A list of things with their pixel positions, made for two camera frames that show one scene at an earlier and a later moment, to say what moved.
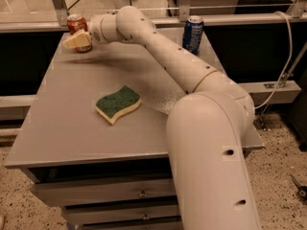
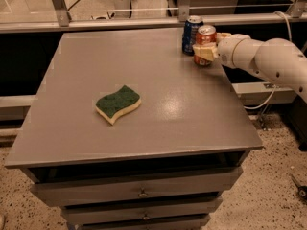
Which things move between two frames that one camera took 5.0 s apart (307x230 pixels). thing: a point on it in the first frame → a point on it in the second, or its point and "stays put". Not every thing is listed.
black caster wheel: (301, 190) stays put
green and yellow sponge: (111, 106) stays put
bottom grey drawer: (160, 225) stays put
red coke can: (76, 23) → (205, 34)
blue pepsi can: (193, 34) stays put
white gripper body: (95, 29) → (226, 51)
